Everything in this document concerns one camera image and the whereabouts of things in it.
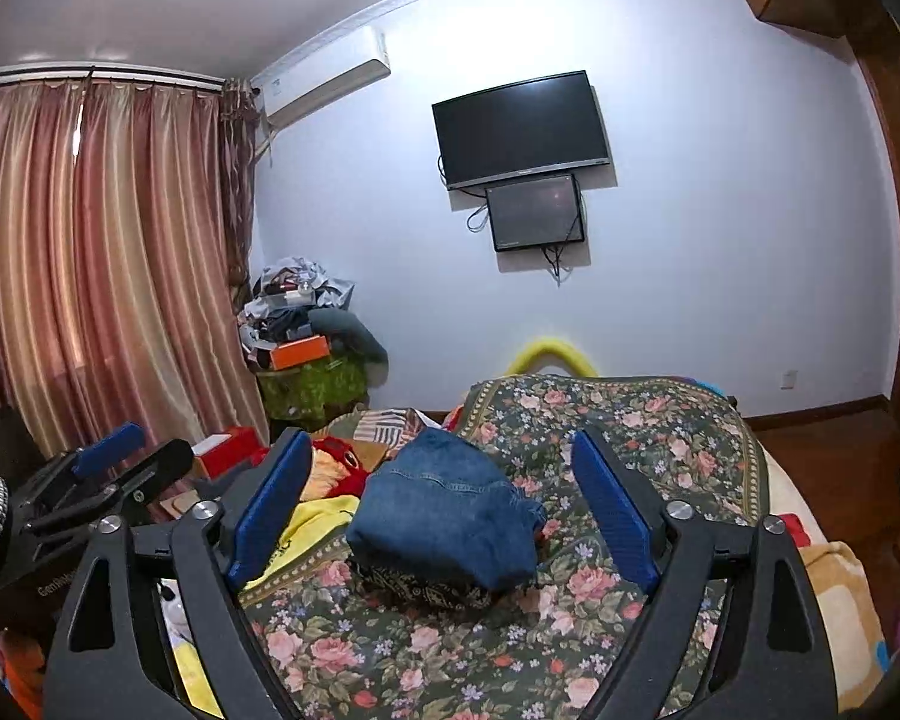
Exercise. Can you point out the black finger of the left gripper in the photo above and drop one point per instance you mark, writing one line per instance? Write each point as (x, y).
(139, 487)

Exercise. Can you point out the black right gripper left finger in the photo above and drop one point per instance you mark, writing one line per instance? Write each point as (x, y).
(111, 656)

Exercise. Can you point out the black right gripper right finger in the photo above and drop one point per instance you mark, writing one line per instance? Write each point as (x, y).
(770, 657)

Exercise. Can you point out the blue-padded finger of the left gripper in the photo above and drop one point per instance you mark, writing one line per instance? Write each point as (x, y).
(93, 461)

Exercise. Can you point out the blue denim jacket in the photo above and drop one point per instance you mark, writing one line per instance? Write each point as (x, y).
(443, 509)

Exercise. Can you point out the red box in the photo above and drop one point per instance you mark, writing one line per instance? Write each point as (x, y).
(218, 453)

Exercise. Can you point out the colourful fleece blanket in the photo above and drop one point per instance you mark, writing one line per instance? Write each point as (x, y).
(858, 649)

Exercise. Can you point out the yellow garment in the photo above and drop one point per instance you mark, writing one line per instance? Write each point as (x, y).
(311, 521)

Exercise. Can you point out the green floral covered box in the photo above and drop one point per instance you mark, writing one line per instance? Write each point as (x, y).
(313, 394)

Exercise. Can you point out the orange box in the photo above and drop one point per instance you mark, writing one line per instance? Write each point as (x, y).
(298, 352)

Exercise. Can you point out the red garment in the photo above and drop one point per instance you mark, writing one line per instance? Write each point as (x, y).
(336, 471)

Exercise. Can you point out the pile of clutter in corner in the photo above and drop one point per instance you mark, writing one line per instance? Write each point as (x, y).
(296, 298)

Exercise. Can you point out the floral green quilt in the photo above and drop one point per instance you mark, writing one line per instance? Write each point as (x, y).
(344, 650)

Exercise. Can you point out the pink striped curtain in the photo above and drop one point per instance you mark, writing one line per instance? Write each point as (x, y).
(124, 231)

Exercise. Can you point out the yellow curved tube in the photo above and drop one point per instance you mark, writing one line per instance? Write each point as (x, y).
(549, 350)

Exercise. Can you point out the white air conditioner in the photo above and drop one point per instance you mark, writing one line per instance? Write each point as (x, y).
(294, 89)

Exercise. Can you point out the white wall socket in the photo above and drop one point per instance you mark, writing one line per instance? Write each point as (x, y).
(789, 379)

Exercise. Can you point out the small black wall monitor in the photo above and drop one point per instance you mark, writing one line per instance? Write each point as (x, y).
(536, 213)

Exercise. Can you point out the black wall television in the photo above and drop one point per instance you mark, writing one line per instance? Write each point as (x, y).
(543, 125)

